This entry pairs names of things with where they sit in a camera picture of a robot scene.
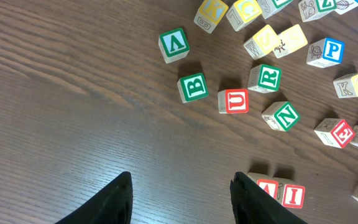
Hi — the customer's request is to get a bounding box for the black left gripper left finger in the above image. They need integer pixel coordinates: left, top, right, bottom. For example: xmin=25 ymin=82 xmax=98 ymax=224
xmin=56 ymin=171 xmax=133 ymax=224

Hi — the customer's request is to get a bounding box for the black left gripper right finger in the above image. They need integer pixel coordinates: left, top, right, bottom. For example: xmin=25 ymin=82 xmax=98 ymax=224
xmin=230 ymin=172 xmax=307 ymax=224

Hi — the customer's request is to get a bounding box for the red A block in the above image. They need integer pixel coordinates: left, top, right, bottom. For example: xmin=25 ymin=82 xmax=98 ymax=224
xmin=247 ymin=172 xmax=279 ymax=199

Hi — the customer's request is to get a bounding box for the red I block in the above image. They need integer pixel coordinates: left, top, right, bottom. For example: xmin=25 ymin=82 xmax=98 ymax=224
xmin=273 ymin=177 xmax=306 ymax=209

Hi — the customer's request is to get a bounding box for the green N block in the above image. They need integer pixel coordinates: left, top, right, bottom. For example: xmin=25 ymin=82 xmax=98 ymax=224
xmin=262 ymin=101 xmax=301 ymax=132

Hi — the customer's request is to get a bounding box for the red U block lower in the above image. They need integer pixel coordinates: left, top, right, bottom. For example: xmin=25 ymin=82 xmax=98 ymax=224
xmin=218 ymin=88 xmax=249 ymax=114

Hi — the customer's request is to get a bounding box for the red E block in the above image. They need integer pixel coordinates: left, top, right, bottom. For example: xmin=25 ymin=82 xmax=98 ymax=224
xmin=314 ymin=118 xmax=356 ymax=149

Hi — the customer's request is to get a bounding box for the green R block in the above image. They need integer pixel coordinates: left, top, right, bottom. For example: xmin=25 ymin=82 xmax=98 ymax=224
xmin=247 ymin=64 xmax=282 ymax=93

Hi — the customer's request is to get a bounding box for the green B block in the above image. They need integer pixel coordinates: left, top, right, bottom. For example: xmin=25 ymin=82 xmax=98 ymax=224
xmin=177 ymin=73 xmax=209 ymax=103

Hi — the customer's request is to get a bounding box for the yellow block centre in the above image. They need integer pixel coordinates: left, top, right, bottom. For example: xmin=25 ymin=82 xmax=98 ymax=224
xmin=333 ymin=73 xmax=358 ymax=98

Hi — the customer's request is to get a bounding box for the yellow block middle cluster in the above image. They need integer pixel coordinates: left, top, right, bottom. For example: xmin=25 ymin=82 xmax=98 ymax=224
xmin=243 ymin=25 xmax=280 ymax=60

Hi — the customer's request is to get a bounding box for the yellow block cluster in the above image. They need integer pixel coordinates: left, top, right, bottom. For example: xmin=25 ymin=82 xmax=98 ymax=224
xmin=226 ymin=0 xmax=262 ymax=32
xmin=273 ymin=24 xmax=308 ymax=58
xmin=243 ymin=25 xmax=280 ymax=60
xmin=194 ymin=0 xmax=229 ymax=34

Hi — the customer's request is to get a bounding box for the yellow block right cluster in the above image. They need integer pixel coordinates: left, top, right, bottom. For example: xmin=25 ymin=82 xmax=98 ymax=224
xmin=273 ymin=24 xmax=308 ymax=58

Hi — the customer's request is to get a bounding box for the green A block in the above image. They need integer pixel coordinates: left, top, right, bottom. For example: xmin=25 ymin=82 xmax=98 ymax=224
xmin=158 ymin=27 xmax=190 ymax=63

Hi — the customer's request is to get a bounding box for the blue P block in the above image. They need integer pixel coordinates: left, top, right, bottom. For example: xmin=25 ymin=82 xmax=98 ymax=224
xmin=306 ymin=37 xmax=346 ymax=68

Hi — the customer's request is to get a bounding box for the yellow block upper cluster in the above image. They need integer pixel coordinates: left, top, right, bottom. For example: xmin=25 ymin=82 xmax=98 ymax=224
xmin=226 ymin=0 xmax=262 ymax=32

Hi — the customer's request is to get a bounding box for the yellow block left cluster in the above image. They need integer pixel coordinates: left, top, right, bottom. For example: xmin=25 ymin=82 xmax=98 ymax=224
xmin=194 ymin=0 xmax=229 ymax=34

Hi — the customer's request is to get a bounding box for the green 7 block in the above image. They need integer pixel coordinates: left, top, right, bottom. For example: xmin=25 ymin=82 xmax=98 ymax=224
xmin=257 ymin=0 xmax=293 ymax=19

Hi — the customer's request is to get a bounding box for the green Z block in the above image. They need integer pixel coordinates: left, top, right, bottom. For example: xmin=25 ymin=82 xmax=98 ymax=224
xmin=298 ymin=0 xmax=337 ymax=22

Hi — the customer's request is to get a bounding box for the blue block top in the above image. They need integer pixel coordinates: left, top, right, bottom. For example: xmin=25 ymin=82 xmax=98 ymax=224
xmin=335 ymin=0 xmax=358 ymax=15

